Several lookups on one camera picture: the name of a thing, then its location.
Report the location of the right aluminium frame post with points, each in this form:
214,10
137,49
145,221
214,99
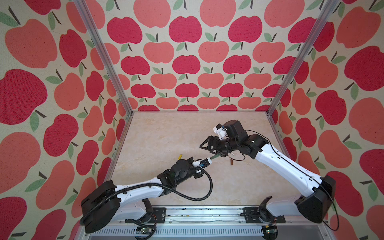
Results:
326,12

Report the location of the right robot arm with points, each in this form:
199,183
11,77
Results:
316,193

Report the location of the aluminium frame post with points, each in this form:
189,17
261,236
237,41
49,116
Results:
326,12
90,24

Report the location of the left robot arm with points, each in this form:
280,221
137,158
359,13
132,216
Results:
110,202

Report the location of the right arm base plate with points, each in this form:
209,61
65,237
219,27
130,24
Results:
260,214

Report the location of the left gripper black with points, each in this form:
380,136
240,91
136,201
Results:
194,168

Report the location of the left aluminium frame post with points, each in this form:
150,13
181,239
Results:
90,24

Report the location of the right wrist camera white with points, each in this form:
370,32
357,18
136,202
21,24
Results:
220,131

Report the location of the aluminium front rail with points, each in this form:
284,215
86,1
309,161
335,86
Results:
205,223

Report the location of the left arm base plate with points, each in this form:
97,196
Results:
144,213

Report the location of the green pen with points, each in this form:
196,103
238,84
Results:
215,156

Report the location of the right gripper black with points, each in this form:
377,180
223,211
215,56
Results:
218,145

